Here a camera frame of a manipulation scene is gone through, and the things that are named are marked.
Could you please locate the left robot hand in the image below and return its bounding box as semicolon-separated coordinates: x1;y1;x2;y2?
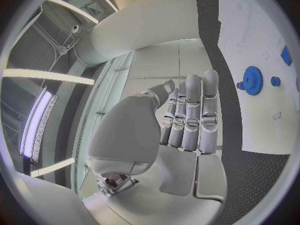
81;69;229;225

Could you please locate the white task board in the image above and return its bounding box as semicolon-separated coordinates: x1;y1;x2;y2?
216;0;300;156

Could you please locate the glowing light bar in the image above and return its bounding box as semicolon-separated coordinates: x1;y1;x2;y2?
19;85;60;164

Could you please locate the blue gear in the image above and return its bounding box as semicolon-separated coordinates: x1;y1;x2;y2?
241;65;264;96

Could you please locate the blue block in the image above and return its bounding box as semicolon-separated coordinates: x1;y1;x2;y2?
280;45;294;67

